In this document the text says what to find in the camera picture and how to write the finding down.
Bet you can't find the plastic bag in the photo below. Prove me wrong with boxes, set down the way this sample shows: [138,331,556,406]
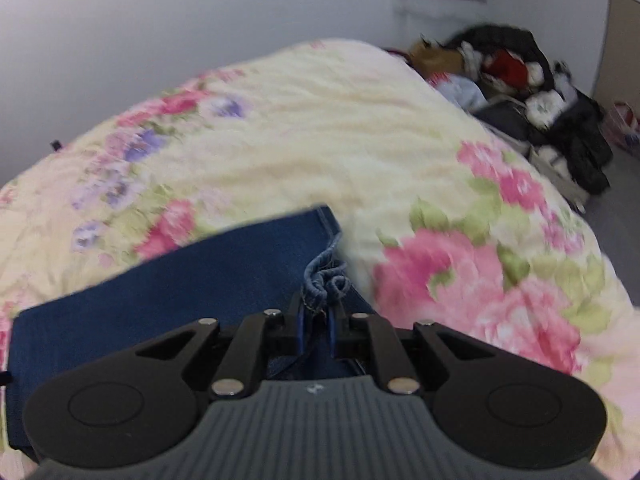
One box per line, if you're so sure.
[601,101,640,155]

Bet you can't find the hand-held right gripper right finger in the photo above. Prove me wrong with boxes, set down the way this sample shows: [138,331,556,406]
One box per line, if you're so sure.
[326,304,502,395]

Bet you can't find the pile of dark clothes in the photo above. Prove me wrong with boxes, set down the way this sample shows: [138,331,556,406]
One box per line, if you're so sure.
[444,23,614,197]

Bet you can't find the red garment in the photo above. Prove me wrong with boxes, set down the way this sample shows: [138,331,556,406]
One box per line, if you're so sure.
[481,49,532,89]

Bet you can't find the light blue cloth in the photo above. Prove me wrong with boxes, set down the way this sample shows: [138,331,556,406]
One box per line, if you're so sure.
[439,72,490,112]

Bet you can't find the wooden board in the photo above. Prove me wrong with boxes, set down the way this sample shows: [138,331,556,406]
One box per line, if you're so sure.
[591,0,640,107]

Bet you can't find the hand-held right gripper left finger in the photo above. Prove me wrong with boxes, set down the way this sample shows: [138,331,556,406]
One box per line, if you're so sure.
[134,292,307,400]

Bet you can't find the blue denim pants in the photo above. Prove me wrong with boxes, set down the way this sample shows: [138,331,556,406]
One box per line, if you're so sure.
[7,203,382,455]

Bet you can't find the brown cloth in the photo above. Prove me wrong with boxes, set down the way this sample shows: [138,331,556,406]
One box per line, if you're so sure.
[406,39,467,77]

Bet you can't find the floral yellow blanket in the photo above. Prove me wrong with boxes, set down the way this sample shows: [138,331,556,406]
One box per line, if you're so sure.
[0,37,640,480]

